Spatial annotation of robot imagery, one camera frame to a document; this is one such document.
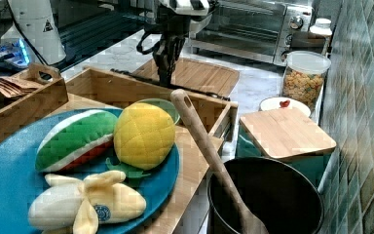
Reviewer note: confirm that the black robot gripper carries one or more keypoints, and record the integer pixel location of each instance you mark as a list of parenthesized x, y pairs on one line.
[(173, 29)]

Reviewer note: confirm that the wooden drawer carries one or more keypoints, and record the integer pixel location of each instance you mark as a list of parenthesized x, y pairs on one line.
[(112, 88)]

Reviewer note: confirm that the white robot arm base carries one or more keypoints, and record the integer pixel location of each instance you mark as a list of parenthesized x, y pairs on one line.
[(34, 25)]

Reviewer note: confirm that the white striped robot arm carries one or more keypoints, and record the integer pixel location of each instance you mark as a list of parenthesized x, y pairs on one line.
[(197, 10)]

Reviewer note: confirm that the green bowl in drawer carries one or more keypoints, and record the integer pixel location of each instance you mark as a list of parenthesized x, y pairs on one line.
[(166, 105)]

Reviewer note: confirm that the bamboo cutting board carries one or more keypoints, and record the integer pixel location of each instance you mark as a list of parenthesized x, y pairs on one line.
[(192, 75)]

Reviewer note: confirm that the yellow plush pineapple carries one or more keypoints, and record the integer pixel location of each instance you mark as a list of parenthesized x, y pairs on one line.
[(143, 137)]

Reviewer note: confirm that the stainless toaster oven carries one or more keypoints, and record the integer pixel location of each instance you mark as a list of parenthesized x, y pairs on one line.
[(255, 29)]

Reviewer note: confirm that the plush watermelon slice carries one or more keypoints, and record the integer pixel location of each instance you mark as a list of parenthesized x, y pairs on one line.
[(75, 141)]

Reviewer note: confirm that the white plate with red item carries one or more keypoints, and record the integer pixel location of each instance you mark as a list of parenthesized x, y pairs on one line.
[(271, 103)]

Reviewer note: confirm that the clear pasta jar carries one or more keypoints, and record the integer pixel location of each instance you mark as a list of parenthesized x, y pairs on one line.
[(304, 76)]

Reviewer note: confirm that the teal canister with wooden lid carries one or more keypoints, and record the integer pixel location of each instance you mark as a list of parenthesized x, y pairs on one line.
[(287, 135)]

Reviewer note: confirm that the wooden caddy with packets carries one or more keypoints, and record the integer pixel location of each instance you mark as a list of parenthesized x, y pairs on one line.
[(17, 112)]

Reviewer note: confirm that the white jar lid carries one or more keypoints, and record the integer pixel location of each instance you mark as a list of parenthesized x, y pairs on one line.
[(321, 27)]

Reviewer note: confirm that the plush peeled banana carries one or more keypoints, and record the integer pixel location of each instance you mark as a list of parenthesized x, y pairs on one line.
[(80, 206)]

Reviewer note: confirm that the black utensil holder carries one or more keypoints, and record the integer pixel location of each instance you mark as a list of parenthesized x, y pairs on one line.
[(284, 199)]

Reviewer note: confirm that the wooden spoon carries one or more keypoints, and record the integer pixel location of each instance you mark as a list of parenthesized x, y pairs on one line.
[(250, 223)]

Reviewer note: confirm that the blue plate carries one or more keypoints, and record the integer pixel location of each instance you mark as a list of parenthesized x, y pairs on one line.
[(20, 183)]

